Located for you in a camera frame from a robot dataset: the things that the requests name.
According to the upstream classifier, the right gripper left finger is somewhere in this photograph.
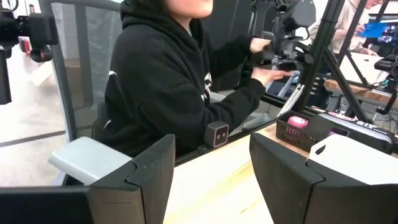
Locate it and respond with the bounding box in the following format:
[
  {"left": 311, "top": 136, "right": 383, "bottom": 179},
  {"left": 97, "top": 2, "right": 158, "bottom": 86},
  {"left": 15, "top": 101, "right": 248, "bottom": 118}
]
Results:
[{"left": 88, "top": 133, "right": 177, "bottom": 224}]

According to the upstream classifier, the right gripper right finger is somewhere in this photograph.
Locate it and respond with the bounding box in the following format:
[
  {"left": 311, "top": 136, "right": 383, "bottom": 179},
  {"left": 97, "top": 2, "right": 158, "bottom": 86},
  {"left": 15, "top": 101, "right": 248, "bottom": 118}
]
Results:
[{"left": 249, "top": 133, "right": 398, "bottom": 224}]

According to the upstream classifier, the pink bandage roll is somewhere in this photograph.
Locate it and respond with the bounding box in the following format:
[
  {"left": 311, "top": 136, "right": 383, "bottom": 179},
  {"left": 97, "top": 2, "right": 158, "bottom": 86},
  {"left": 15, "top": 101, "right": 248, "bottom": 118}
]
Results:
[{"left": 286, "top": 115, "right": 308, "bottom": 129}]

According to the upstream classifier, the small black mesh basket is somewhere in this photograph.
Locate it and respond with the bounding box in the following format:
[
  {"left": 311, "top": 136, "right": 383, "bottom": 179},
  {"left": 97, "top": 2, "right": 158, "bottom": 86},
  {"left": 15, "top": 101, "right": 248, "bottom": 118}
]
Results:
[{"left": 275, "top": 110, "right": 333, "bottom": 152}]

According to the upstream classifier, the light grey rounded pad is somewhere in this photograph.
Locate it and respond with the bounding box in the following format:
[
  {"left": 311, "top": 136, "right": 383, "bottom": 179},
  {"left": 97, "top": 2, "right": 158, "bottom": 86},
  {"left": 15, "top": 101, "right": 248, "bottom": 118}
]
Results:
[{"left": 48, "top": 136, "right": 134, "bottom": 187}]

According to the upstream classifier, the white slanted board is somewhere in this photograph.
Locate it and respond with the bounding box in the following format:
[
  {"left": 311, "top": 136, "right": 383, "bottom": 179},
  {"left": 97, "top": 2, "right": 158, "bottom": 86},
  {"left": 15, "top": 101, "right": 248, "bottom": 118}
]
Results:
[{"left": 276, "top": 83, "right": 305, "bottom": 118}]

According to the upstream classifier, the person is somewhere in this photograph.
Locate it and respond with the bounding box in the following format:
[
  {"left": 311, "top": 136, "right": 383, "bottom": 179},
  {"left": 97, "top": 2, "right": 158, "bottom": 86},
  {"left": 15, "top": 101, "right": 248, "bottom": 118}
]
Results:
[
  {"left": 309, "top": 0, "right": 388, "bottom": 56},
  {"left": 99, "top": 0, "right": 295, "bottom": 158}
]

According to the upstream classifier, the wooden background table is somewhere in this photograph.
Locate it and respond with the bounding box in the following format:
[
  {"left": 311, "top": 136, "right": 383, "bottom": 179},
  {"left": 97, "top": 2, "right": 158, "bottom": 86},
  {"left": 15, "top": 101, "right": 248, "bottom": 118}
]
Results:
[{"left": 323, "top": 79, "right": 398, "bottom": 108}]

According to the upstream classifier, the computer monitor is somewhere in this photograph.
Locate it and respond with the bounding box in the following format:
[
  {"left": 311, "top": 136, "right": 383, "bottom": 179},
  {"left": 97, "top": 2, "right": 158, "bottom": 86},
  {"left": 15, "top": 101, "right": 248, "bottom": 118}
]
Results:
[{"left": 360, "top": 21, "right": 398, "bottom": 47}]

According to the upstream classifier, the small red object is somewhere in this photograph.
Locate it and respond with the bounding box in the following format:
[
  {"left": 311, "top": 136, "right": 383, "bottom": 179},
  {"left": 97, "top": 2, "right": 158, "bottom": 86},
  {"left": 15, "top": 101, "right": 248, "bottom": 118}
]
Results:
[{"left": 18, "top": 36, "right": 32, "bottom": 56}]

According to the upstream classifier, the small grey camera box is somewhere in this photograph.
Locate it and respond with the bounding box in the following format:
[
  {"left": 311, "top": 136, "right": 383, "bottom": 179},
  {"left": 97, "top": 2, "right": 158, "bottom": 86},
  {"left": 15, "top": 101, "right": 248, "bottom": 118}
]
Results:
[{"left": 204, "top": 120, "right": 230, "bottom": 149}]

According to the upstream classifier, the black camera on stand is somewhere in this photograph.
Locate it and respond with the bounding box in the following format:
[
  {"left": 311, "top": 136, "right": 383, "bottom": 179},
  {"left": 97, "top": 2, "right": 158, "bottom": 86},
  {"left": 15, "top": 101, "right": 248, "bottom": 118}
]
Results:
[{"left": 374, "top": 55, "right": 398, "bottom": 116}]

